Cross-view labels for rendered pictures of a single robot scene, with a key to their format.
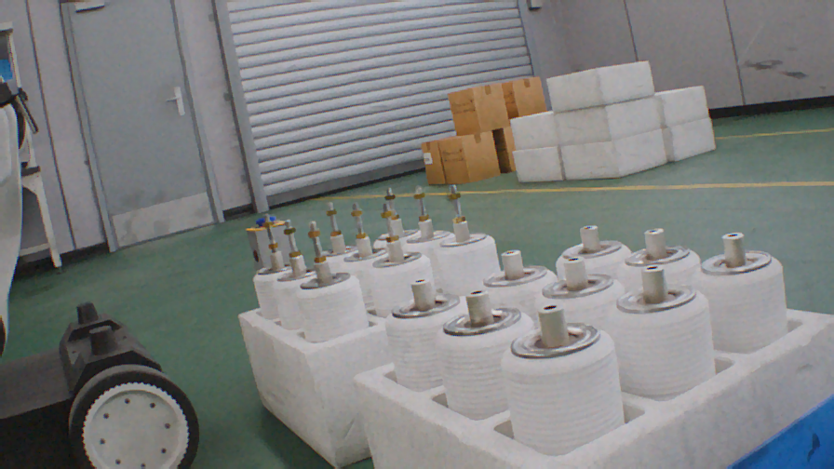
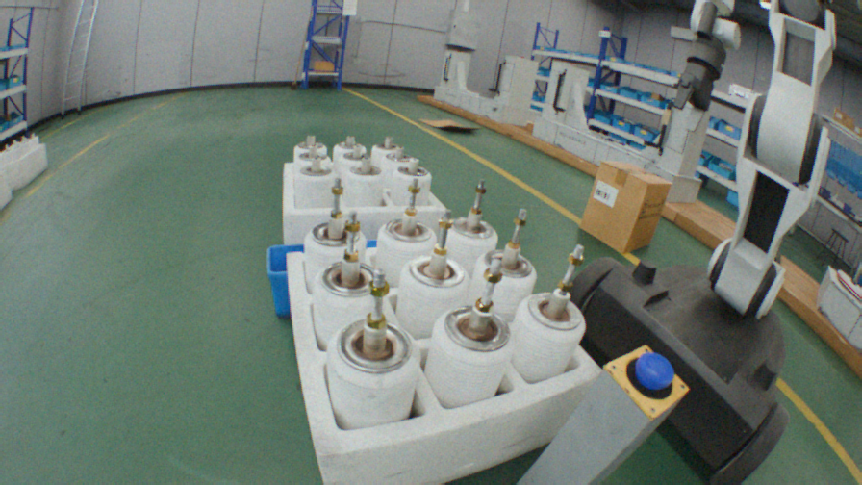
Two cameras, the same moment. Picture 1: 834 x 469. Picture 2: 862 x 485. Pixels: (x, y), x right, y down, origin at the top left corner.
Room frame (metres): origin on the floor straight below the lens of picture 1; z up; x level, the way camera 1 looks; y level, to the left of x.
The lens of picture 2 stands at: (1.65, 0.07, 0.51)
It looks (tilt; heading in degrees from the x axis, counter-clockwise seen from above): 28 degrees down; 179
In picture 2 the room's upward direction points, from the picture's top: 10 degrees clockwise
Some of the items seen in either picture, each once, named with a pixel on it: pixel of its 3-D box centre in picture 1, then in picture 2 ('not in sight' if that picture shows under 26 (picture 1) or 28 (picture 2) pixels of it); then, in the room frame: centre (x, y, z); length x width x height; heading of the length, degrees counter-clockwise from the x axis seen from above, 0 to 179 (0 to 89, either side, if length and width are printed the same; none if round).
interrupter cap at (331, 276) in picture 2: (427, 237); (349, 278); (1.29, -0.02, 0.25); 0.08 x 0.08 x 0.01
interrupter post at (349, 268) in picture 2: (426, 230); (350, 269); (1.29, -0.02, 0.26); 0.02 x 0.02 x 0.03
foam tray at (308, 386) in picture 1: (386, 348); (420, 354); (1.24, 0.09, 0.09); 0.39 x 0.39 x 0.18; 26
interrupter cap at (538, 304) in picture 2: (278, 269); (554, 311); (1.30, 0.25, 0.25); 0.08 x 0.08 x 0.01
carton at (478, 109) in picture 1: (478, 109); not in sight; (5.12, -0.57, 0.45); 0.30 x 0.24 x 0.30; 30
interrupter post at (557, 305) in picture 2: (276, 261); (558, 303); (1.30, 0.25, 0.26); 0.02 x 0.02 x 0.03
